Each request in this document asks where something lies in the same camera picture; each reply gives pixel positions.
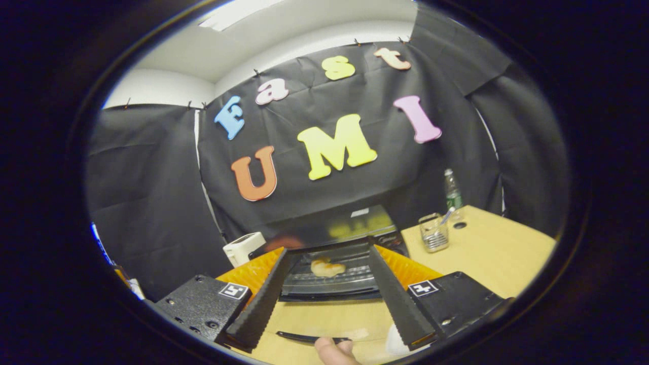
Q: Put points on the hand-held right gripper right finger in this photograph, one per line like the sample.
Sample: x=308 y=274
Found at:
x=398 y=304

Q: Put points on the long ceiling light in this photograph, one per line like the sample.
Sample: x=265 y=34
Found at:
x=238 y=12

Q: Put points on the golden croissant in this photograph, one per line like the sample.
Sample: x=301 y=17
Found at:
x=327 y=267

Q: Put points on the clear glass cup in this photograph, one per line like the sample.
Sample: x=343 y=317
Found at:
x=435 y=235

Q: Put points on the white square plate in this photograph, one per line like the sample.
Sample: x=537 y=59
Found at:
x=394 y=344

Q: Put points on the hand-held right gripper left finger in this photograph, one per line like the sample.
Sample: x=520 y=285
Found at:
x=263 y=304

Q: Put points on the black electric oven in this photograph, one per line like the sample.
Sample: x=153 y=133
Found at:
x=345 y=228

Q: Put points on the white toaster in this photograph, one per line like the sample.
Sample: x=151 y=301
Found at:
x=243 y=248

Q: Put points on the clear plastic water bottle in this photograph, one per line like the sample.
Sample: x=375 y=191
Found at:
x=453 y=195

